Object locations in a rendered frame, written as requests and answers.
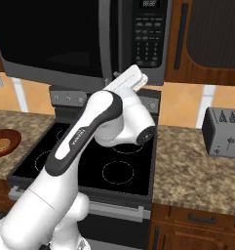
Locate black microwave door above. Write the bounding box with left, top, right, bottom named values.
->
left=0, top=0, right=114, bottom=93

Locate wooden drawer front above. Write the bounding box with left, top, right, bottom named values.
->
left=150, top=202, right=235, bottom=236

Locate wooden cupboard run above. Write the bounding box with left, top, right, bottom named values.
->
left=0, top=177, right=17, bottom=214

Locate brown bowl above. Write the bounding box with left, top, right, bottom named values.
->
left=0, top=128, right=22, bottom=159

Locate black drawer handle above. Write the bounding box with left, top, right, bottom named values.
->
left=187, top=212, right=218, bottom=226

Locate wooden glass-front cupboard door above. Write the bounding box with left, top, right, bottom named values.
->
left=164, top=0, right=235, bottom=88

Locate tan waffle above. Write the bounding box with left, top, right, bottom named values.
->
left=0, top=138, right=12, bottom=153

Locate long black cupboard handle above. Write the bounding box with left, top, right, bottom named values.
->
left=173, top=2, right=190, bottom=71

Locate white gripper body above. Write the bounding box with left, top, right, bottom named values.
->
left=103, top=63, right=149, bottom=94

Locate black hob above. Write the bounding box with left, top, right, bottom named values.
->
left=6, top=85, right=163, bottom=210

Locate grey oven door handle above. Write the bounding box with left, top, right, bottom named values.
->
left=8, top=187, right=152, bottom=225

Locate grey toaster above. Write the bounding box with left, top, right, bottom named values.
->
left=201, top=105, right=235, bottom=160

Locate short black cupboard handle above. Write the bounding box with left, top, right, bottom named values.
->
left=152, top=226, right=161, bottom=250

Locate black and grey microwave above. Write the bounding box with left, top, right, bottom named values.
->
left=0, top=0, right=174, bottom=93

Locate black oven door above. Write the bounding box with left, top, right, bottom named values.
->
left=77, top=213, right=152, bottom=250

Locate grey microwave door handle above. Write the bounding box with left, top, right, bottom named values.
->
left=98, top=0, right=113, bottom=83

